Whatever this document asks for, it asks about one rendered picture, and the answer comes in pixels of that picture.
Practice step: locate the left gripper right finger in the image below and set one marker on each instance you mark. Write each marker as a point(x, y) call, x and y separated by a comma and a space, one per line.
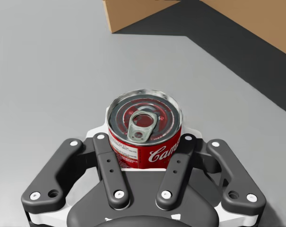
point(239, 184)

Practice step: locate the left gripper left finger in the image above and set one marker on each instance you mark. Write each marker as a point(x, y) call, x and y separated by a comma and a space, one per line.
point(45, 179)

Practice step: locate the red and white can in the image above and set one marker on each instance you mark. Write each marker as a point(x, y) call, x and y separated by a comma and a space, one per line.
point(145, 151)

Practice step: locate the tall board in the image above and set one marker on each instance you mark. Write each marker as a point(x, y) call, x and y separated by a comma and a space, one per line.
point(251, 19)

